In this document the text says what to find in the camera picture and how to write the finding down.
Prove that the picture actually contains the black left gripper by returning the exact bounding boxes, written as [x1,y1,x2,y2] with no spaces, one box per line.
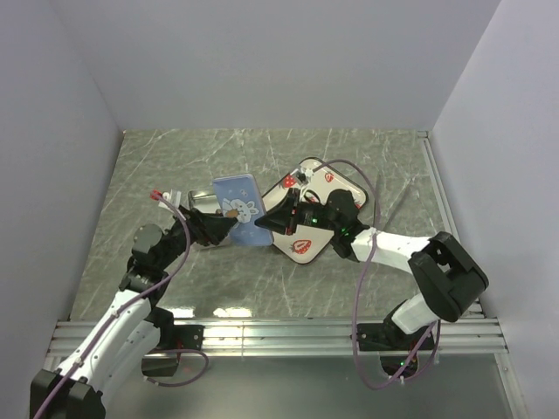
[156,204,237,270]

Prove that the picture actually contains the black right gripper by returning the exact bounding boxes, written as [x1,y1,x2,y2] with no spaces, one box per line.
[256,188,341,236]

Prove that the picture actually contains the silver metal tongs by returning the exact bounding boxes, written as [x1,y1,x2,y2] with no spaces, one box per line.
[372,174,415,230]

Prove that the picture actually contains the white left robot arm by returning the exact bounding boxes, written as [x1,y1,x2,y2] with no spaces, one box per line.
[30,206,238,418]

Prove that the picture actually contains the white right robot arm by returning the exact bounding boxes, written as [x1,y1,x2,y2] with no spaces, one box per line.
[255,188,489,351]

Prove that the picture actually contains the silver metal tin box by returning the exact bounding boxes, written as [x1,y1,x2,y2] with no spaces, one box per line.
[187,188,220,214]

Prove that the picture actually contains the white strawberry square plate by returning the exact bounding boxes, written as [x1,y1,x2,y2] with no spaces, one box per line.
[263,166,369,264]

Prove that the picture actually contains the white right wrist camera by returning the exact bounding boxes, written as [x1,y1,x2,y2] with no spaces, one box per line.
[293,166,315,184]

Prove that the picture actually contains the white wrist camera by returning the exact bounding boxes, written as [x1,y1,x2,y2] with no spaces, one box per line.
[149,189,182,209]
[293,166,315,184]

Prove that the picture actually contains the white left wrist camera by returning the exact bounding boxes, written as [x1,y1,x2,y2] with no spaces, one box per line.
[149,189,182,209]

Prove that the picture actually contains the aluminium right side rail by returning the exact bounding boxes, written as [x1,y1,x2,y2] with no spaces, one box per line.
[418,131,488,322]

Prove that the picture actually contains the aluminium rail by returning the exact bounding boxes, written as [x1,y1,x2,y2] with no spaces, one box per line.
[51,316,507,357]
[418,131,488,322]

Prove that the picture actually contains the aluminium front rail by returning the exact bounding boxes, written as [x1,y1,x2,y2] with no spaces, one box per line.
[51,316,507,357]

